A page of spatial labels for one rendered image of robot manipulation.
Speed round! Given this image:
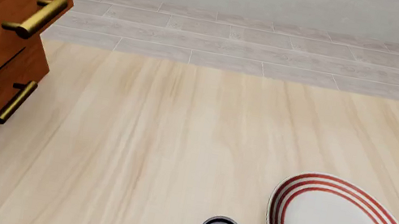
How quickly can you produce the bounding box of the brass handle of closed drawer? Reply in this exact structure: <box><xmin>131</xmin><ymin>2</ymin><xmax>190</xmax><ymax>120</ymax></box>
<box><xmin>0</xmin><ymin>75</ymin><xmax>40</xmax><ymax>131</ymax></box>

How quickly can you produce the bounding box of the brass handle of open drawer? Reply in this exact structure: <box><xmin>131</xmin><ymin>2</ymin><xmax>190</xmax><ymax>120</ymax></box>
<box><xmin>0</xmin><ymin>0</ymin><xmax>70</xmax><ymax>46</ymax></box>

